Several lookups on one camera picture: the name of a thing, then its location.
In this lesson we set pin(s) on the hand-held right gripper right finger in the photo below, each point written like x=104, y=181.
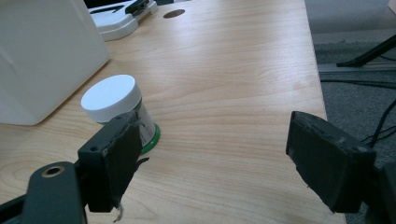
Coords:
x=330, y=161

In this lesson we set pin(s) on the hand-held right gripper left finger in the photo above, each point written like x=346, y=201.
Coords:
x=107, y=168

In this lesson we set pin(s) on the white-lidded green jar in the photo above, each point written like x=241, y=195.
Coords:
x=113, y=96

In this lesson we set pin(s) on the white plastic container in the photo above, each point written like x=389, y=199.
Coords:
x=43, y=59

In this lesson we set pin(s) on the white tray with black clip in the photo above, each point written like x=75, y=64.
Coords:
x=120, y=20

